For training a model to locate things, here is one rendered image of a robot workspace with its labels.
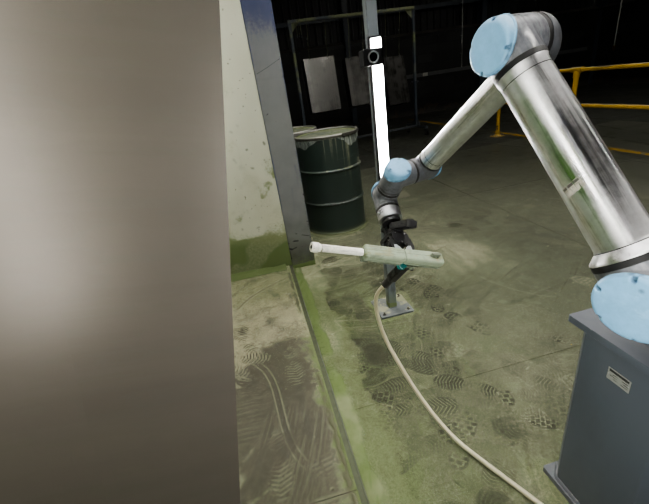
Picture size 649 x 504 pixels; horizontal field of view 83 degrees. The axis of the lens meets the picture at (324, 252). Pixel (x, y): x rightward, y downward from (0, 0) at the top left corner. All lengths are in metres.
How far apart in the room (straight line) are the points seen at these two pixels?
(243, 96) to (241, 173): 0.49
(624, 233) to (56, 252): 0.90
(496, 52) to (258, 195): 1.99
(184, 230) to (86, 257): 0.10
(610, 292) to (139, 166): 0.83
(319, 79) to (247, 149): 5.05
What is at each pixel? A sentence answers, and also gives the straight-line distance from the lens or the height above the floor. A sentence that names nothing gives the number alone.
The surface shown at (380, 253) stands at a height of 0.77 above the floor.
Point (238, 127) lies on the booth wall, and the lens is 2.58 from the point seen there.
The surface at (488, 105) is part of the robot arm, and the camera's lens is 1.20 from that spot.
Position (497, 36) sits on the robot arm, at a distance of 0.96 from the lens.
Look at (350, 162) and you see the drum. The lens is 3.26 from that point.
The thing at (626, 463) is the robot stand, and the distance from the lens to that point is 1.30.
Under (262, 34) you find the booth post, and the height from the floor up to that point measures 1.59.
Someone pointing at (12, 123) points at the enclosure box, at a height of 1.30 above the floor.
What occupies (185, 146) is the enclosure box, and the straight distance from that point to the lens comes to 0.40.
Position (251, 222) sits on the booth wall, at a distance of 2.71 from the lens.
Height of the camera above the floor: 1.29
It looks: 25 degrees down
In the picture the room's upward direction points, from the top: 9 degrees counter-clockwise
